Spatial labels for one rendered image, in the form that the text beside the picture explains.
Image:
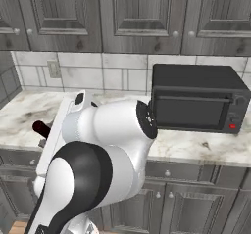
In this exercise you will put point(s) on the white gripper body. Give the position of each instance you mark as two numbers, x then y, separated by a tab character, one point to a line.
54	136

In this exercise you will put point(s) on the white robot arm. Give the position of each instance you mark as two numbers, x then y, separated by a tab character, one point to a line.
111	136

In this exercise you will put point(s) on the dark red bottle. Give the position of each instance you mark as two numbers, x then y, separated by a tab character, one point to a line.
40	127

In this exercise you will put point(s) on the round silver drawer knob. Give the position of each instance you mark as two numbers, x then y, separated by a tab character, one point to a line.
32	162
167	173

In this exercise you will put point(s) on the grey drawer front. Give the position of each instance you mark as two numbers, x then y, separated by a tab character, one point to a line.
233	177
176	172
16	158

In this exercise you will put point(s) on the grey base cupboard door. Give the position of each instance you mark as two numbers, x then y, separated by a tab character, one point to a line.
196	208
140	208
240	215
14	192

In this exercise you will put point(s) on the round silver cupboard knob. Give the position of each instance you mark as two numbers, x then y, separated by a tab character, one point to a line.
158	195
175	34
30	32
191	34
16	31
170	195

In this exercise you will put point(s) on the black toaster oven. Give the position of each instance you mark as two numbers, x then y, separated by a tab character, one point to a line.
196	97

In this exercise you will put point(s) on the grey wall socket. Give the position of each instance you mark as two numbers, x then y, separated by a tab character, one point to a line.
54	69

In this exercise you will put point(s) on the grey wall cupboard door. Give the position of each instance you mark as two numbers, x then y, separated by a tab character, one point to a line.
10	16
222	16
140	12
62	12

